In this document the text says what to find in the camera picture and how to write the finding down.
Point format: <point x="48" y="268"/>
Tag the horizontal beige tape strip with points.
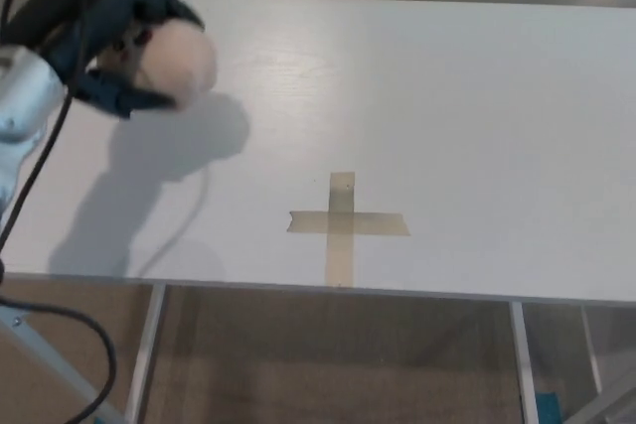
<point x="382" y="224"/>

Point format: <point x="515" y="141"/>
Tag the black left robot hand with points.
<point x="114" y="7"/>

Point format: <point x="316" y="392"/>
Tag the white table leg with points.
<point x="525" y="369"/>
<point x="592" y="349"/>
<point x="144" y="359"/>

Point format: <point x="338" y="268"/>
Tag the vertical beige tape strip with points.
<point x="341" y="255"/>

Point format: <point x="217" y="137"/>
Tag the light blue metal frame bar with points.
<point x="49" y="364"/>

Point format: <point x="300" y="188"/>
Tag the pink dumpling plush toy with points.
<point x="179" y="61"/>

